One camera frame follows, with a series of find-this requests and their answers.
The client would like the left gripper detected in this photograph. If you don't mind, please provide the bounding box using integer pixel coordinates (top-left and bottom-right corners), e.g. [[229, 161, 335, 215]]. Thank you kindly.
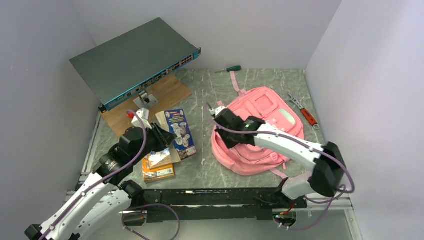
[[130, 121, 177, 165]]

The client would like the blue cover book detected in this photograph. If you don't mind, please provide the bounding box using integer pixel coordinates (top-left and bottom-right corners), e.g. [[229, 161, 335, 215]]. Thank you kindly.
[[155, 109, 197, 164]]

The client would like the orange cover book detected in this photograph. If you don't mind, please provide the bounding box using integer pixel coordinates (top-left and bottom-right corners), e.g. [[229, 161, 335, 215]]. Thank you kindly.
[[142, 148, 173, 170]]

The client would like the pink backpack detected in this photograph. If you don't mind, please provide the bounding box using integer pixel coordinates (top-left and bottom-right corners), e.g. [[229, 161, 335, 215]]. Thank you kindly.
[[211, 72, 305, 178]]

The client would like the orange bottom book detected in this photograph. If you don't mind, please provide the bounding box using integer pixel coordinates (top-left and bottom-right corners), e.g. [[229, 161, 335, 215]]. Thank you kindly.
[[141, 158, 175, 183]]

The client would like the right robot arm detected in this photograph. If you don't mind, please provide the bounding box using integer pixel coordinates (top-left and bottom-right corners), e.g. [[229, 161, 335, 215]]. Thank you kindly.
[[209, 106, 348, 208]]

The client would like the wooden board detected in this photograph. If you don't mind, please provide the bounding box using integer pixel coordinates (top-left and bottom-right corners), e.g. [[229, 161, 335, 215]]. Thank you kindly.
[[101, 74, 192, 137]]

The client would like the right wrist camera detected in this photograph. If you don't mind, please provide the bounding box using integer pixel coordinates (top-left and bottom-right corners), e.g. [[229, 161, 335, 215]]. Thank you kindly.
[[206, 101, 226, 118]]

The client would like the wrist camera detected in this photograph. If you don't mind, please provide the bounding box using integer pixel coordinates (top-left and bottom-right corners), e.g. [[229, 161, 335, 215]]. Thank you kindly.
[[127, 108, 152, 129], [206, 101, 226, 118]]

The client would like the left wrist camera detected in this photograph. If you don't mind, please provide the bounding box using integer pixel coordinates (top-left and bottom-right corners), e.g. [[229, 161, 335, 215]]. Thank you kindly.
[[127, 108, 152, 129]]

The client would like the green handled screwdriver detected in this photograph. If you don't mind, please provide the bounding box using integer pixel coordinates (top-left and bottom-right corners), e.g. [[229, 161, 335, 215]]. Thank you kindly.
[[215, 65, 242, 73]]

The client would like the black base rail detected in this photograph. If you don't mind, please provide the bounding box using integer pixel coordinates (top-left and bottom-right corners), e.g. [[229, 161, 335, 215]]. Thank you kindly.
[[128, 187, 308, 223]]

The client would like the grey network switch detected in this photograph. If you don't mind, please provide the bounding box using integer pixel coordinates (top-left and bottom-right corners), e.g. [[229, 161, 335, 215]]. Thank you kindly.
[[69, 17, 202, 113]]

